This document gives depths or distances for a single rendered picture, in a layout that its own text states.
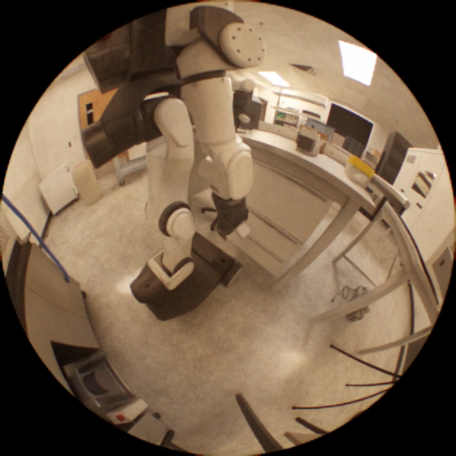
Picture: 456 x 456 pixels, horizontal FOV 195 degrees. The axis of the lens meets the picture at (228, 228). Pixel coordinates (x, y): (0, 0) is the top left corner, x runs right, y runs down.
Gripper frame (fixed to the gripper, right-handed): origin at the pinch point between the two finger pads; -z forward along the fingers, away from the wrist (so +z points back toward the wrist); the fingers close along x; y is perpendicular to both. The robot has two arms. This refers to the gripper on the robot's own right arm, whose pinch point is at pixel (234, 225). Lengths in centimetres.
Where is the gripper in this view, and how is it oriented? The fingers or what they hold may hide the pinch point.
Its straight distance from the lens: 48.7
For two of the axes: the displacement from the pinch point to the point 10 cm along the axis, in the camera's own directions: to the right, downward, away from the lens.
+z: -1.3, -4.7, -8.7
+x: 7.2, -6.5, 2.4
